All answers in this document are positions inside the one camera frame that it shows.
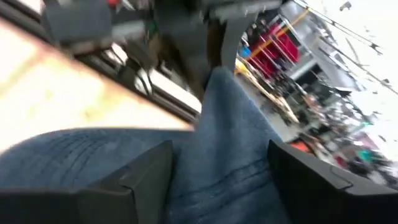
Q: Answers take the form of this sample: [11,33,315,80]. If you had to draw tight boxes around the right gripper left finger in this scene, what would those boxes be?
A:
[76,140,174,224]

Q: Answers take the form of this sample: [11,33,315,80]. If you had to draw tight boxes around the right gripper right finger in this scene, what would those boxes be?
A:
[267,139,354,224]

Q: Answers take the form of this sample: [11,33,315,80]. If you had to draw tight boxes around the wooden workbench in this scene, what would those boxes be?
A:
[234,58,301,125]

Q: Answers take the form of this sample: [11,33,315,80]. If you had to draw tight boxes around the yellow hanging cord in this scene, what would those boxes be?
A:
[247,7,312,62]

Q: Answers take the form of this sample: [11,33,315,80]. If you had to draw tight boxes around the wire shelf with red bins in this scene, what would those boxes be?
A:
[245,18,302,78]

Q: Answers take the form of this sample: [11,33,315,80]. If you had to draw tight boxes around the blue denim cap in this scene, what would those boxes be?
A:
[0,67,292,224]

